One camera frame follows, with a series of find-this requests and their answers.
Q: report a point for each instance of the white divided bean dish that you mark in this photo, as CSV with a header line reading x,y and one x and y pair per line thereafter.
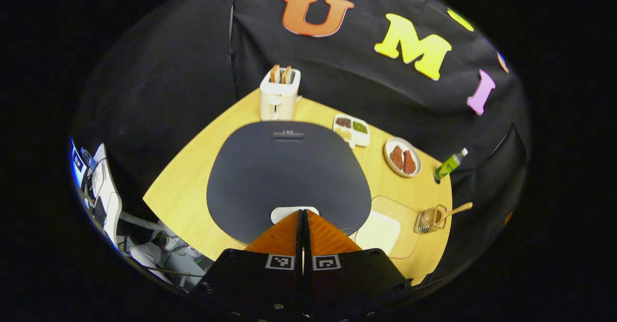
x,y
352,129

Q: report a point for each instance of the black backdrop cloth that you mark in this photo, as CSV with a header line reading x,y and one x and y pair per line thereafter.
x,y
193,71

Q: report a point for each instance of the green drink bottle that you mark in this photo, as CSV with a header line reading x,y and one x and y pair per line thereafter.
x,y
448,166

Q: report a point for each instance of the toast slice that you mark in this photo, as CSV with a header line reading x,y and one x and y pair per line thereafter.
x,y
287,74
274,73

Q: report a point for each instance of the clear plastic tray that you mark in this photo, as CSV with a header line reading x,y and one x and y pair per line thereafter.
x,y
405,206

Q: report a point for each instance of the computer monitor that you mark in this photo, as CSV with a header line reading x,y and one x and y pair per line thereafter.
x,y
77,163

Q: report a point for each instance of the wooden spoon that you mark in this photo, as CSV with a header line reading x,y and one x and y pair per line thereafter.
x,y
458,209

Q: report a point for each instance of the white side desk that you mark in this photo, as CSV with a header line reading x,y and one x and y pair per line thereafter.
x,y
112,201

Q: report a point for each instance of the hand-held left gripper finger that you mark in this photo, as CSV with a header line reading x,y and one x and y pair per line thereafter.
x,y
299,237
306,237

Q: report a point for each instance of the white round plate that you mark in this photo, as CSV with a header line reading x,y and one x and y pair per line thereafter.
x,y
391,141

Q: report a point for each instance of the brown meat piece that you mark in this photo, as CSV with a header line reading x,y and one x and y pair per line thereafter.
x,y
396,157
409,163

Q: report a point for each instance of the grey silver rice cooker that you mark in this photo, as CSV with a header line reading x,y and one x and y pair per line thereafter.
x,y
284,177

